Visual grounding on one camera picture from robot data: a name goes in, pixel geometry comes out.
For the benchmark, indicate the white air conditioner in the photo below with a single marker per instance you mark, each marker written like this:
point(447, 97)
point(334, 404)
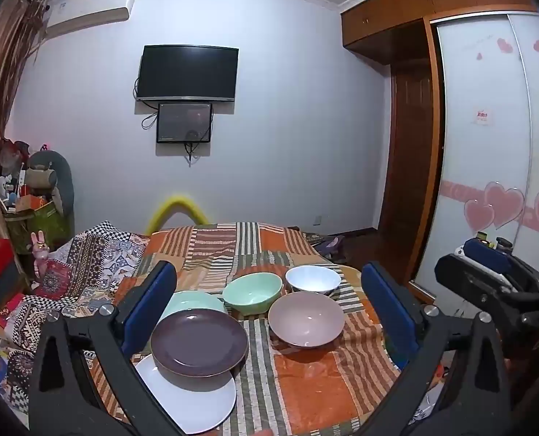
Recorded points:
point(92, 9)

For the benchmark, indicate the green plate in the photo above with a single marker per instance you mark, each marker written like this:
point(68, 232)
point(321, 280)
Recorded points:
point(192, 302)

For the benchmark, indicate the white bowl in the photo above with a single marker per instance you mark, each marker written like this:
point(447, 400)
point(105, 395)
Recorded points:
point(312, 277)

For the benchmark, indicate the purple plate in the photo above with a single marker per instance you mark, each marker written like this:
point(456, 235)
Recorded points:
point(199, 343)

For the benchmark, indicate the striped patchwork quilt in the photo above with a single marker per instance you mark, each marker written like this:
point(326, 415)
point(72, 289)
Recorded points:
point(314, 381)

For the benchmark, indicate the pink bowl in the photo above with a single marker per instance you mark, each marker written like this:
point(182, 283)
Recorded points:
point(305, 318)

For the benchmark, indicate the small wall monitor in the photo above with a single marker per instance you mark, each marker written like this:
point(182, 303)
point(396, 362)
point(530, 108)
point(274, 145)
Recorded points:
point(183, 122)

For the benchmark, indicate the wooden door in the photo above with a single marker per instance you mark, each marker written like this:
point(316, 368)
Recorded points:
point(408, 154)

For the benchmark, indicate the green bowl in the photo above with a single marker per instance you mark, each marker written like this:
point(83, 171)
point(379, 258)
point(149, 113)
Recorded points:
point(251, 293)

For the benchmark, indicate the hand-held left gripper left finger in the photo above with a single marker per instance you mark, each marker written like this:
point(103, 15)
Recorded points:
point(153, 299)

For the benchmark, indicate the green box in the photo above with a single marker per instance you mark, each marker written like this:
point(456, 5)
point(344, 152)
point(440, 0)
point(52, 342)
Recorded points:
point(46, 222)

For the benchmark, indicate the white plate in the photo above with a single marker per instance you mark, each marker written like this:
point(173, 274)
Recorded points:
point(196, 404)

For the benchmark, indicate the pile of assorted toys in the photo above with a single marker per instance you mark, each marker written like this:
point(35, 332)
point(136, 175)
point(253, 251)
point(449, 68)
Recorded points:
point(12, 177)

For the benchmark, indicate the dark grey box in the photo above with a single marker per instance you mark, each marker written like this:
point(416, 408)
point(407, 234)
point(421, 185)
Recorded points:
point(6, 288)

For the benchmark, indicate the yellow foam tube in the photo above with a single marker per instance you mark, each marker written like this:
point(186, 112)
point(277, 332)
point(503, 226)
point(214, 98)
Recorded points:
point(178, 200)

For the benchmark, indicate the dark purple cloth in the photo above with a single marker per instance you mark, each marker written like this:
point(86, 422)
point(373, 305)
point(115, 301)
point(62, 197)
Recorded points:
point(330, 247)

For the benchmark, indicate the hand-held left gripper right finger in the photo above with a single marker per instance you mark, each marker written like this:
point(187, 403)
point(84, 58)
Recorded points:
point(387, 309)

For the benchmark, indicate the patterned blanket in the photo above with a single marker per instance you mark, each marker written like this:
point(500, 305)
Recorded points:
point(83, 259)

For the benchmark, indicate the pink bunny toy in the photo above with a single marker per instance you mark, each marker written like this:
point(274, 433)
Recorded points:
point(40, 250)

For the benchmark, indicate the wooden wardrobe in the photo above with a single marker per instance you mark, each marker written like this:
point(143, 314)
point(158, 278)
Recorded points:
point(387, 13)

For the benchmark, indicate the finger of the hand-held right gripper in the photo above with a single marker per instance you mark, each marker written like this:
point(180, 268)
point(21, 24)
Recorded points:
point(464, 281)

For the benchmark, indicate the grey plush toy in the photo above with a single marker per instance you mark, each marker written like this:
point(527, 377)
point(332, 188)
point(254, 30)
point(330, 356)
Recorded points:
point(62, 177)

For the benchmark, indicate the wall television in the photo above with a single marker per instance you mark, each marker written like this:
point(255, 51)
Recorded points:
point(187, 72)

